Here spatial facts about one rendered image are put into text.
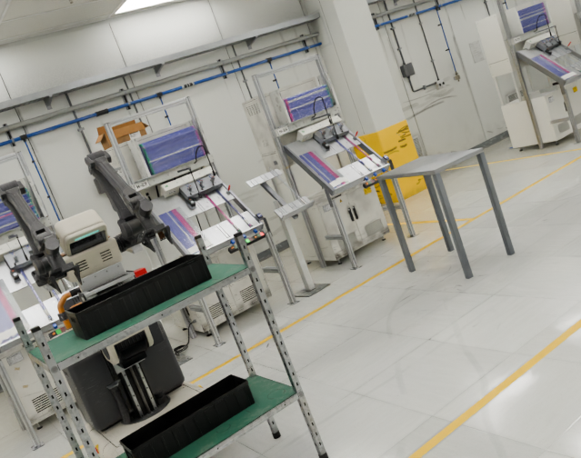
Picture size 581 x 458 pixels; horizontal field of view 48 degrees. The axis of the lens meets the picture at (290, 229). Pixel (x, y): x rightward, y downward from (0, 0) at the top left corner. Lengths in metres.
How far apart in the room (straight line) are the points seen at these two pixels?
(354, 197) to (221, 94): 2.16
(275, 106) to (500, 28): 3.46
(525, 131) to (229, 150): 3.71
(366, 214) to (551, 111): 3.10
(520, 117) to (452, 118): 1.25
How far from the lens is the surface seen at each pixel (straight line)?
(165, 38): 7.36
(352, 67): 7.91
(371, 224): 6.28
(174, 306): 2.60
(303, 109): 6.13
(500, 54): 8.60
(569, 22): 9.75
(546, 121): 8.46
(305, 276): 5.52
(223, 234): 5.14
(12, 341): 4.65
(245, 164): 7.45
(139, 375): 3.59
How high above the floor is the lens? 1.50
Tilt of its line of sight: 10 degrees down
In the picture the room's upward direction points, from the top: 20 degrees counter-clockwise
